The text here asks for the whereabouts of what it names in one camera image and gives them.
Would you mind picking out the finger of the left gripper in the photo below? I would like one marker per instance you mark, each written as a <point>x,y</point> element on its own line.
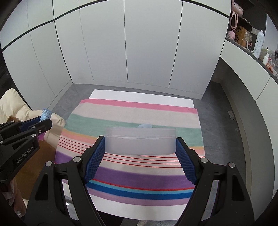
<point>37,129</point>
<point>13,128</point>

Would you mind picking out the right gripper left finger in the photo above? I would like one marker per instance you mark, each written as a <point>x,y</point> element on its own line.
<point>47,205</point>

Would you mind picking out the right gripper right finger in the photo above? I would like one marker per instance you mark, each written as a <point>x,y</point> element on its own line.
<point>232,204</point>

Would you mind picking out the small blue purple tube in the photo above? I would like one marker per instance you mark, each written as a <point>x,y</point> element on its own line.
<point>46,114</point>

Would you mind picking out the clear plastic puff case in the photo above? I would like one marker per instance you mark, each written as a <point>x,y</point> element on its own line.
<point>140,141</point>

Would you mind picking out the left hand with nails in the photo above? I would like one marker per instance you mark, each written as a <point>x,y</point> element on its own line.
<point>13,195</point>

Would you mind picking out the cream padded chair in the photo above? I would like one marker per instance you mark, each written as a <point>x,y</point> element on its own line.
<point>13,105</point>

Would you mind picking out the brown cardboard box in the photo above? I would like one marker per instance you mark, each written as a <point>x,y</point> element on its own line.
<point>29,173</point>

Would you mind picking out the white low table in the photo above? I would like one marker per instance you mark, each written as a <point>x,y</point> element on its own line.
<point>146,215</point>

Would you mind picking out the striped colourful table mat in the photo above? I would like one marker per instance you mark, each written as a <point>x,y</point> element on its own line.
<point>139,166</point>

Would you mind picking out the light blue round lid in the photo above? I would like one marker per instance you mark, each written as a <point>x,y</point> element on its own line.
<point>145,126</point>

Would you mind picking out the white spray bottle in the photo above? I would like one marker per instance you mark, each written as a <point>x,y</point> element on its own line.
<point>258,44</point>

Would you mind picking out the pink plush toy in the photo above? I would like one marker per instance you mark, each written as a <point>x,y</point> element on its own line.
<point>231,35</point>

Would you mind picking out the brown box on shelf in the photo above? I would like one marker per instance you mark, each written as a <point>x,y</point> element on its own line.
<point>243,37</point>

